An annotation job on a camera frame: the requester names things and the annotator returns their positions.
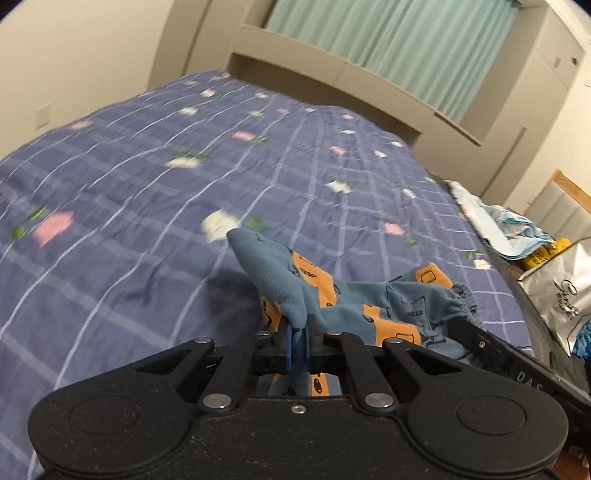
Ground blue orange patterned pants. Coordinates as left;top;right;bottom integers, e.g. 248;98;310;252
228;228;484;396

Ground white shopping bag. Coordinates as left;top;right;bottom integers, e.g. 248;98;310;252
518;237;590;356

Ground blue cloth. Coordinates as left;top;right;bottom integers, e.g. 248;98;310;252
572;322;591;360

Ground yellow black package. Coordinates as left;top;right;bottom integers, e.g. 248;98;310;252
519;238;572;270

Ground light blue crumpled blanket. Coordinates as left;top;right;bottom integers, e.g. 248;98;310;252
445;180;554;261

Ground wooden padded headboard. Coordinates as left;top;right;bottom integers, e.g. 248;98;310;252
525;170;591;243

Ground blue plaid floral quilt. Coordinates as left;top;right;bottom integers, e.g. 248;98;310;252
1;71;532;479

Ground teal curtain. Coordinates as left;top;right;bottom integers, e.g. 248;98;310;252
266;0;520;122

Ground beige built-in wardrobe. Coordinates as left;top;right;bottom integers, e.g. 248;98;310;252
148;1;590;210

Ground white wall outlet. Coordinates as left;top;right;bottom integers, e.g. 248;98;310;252
35;104;51;130

